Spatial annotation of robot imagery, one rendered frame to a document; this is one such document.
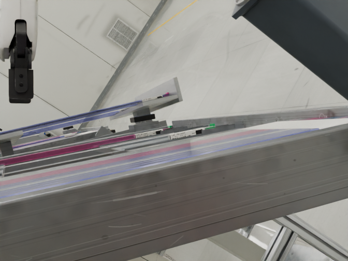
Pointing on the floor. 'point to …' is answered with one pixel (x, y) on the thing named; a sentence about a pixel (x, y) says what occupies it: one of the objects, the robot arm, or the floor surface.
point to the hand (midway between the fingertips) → (20, 94)
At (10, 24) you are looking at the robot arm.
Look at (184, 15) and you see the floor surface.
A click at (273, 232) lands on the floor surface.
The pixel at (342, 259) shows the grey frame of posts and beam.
